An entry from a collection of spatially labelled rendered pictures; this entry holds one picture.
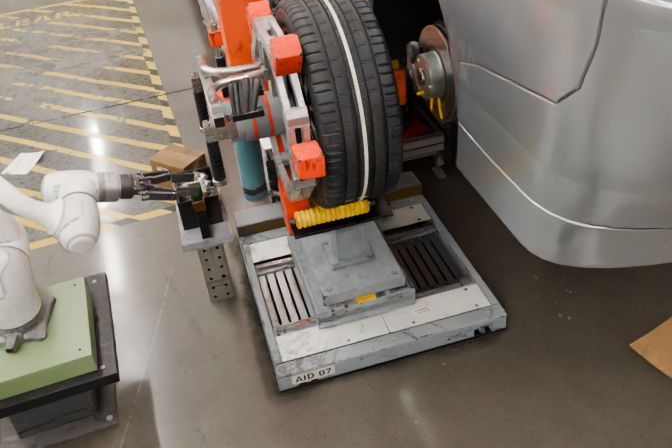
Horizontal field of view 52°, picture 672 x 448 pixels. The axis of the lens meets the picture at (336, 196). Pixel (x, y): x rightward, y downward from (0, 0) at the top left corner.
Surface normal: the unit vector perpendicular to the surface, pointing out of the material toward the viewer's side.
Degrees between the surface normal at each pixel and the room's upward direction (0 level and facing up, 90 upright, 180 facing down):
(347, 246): 90
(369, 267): 0
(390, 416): 0
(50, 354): 4
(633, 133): 90
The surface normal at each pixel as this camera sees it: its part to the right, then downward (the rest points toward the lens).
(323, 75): 0.16, -0.11
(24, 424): 0.33, 0.52
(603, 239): -0.30, 0.69
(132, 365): -0.08, -0.81
